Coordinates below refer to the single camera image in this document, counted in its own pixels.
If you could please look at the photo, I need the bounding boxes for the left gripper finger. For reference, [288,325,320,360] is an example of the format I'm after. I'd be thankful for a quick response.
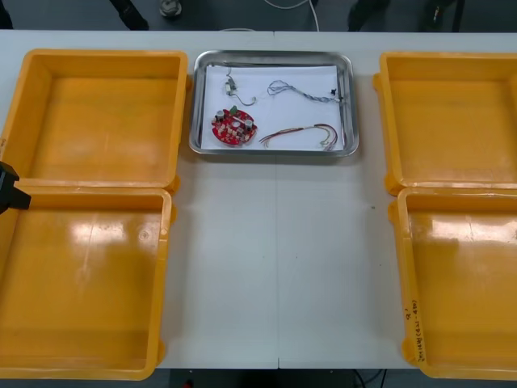
[0,183,33,216]
[0,161,21,183]

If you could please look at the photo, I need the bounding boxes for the steel tray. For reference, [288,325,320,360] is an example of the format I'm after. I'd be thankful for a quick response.
[188,49,360,158]

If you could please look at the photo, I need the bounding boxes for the round red circuit board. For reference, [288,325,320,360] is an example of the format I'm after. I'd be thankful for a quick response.
[208,105,259,150]

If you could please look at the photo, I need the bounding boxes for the red and green-yellow wire harness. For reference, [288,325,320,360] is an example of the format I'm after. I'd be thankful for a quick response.
[258,123,341,153]

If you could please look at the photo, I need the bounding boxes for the blue-white twisted wire harness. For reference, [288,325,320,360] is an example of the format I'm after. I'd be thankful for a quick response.
[266,79,344,108]

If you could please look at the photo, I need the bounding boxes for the yellow-orange plastic bin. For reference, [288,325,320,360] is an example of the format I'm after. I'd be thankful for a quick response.
[0,186,178,382]
[372,51,517,192]
[0,48,191,194]

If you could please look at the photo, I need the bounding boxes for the round metal foot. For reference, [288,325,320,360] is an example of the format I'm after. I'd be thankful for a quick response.
[158,0,183,18]

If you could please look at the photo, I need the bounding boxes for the white paper sheet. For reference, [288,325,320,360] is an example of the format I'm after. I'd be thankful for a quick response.
[200,64,347,151]

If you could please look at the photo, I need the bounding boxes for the black stand leg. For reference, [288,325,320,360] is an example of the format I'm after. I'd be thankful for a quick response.
[347,0,383,32]

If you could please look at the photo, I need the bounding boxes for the yellow-orange bin with handwriting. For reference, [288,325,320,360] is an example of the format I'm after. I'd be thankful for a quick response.
[388,188,517,381]

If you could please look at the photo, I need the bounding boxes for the white floor cable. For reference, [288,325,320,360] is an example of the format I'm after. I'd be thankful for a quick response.
[263,0,321,32]

